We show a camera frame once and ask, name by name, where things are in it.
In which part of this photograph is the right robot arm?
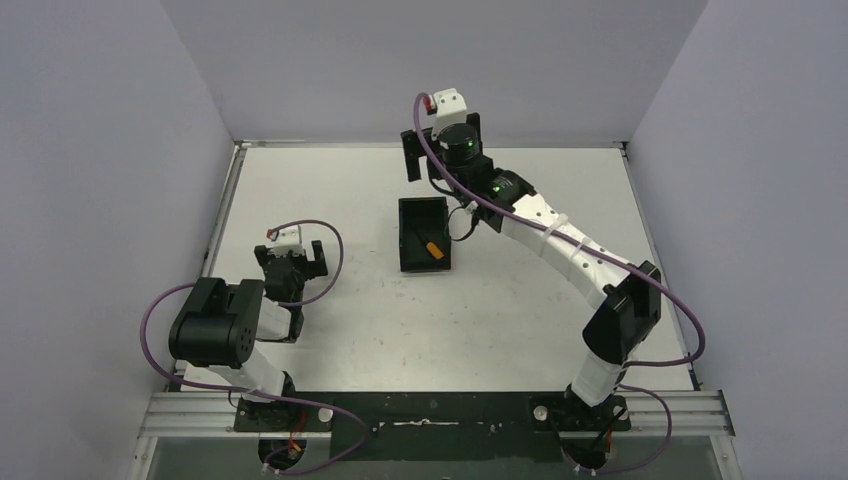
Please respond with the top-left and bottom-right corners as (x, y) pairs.
(400, 114), (661, 431)

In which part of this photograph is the orange handled screwdriver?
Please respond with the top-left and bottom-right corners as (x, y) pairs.
(413, 229), (445, 260)

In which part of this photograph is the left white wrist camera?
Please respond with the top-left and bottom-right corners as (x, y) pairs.
(266, 225), (305, 257)

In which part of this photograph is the black plastic bin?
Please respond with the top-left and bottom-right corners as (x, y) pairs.
(398, 197), (452, 273)

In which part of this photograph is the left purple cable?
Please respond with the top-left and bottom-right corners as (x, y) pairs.
(139, 219), (372, 477)

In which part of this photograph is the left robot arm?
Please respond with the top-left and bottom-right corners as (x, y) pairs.
(169, 240), (328, 431)

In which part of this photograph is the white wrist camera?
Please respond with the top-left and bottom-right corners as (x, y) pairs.
(425, 88), (468, 133)
(266, 225), (305, 257)

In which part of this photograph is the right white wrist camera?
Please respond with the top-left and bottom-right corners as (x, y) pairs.
(425, 88), (468, 133)

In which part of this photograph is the aluminium front rail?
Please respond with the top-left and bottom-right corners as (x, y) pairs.
(141, 391), (735, 439)

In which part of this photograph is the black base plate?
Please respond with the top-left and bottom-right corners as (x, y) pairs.
(233, 391), (631, 463)

